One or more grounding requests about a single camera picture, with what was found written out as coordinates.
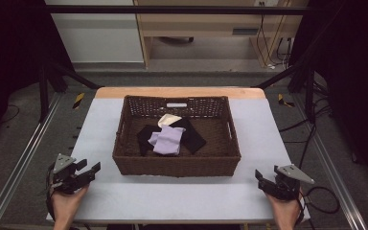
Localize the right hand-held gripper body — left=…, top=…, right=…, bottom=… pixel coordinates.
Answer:
left=262, top=164, right=316, bottom=201

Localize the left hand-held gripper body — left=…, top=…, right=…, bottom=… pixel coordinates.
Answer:
left=48, top=152, right=89, bottom=196

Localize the person's right hand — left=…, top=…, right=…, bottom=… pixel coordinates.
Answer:
left=264, top=191, right=304, bottom=223

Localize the person's left hand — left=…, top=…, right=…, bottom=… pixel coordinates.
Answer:
left=50, top=185, right=90, bottom=221

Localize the white table mat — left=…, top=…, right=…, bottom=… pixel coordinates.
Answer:
left=45, top=97, right=311, bottom=224

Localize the yellow black tape strip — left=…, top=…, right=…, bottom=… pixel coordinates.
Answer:
left=72, top=92, right=86, bottom=110
left=277, top=93, right=296, bottom=108

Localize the small black cloth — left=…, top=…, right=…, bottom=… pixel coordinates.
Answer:
left=136, top=124, right=163, bottom=158

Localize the large black cloth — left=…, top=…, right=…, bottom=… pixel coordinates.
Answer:
left=172, top=117, right=208, bottom=155

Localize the black metal stand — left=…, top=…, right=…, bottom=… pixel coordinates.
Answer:
left=251, top=58, right=318, bottom=125
left=37, top=59, right=103, bottom=123

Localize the brown wicker basket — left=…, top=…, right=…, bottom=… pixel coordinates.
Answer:
left=111, top=94, right=242, bottom=178

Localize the lavender cloth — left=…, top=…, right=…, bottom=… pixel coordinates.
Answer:
left=148, top=125, right=187, bottom=157

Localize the cream cloth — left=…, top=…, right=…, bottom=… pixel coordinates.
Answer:
left=157, top=113, right=183, bottom=129

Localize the black curtain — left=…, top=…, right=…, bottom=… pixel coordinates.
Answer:
left=0, top=0, right=75, bottom=151
left=287, top=0, right=368, bottom=190

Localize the white cabinet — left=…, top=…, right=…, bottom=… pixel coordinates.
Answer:
left=44, top=0, right=145, bottom=64

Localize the light wooden desk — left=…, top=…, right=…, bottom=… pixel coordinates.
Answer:
left=132, top=0, right=311, bottom=69

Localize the black horizontal bar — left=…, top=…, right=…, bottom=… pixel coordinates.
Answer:
left=44, top=4, right=311, bottom=16

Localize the right hand-held gripper cable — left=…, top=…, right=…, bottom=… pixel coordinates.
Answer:
left=295, top=186, right=341, bottom=228

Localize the aluminium rail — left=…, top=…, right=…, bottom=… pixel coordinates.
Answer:
left=290, top=94, right=368, bottom=230
left=0, top=91, right=63, bottom=230

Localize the thin black floor cable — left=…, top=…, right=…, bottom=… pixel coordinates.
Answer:
left=0, top=103, right=21, bottom=125

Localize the yellow cable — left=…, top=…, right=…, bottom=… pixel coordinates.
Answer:
left=256, top=13, right=286, bottom=67

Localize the black hanging cable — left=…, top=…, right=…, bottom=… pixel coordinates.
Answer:
left=258, top=2, right=293, bottom=69

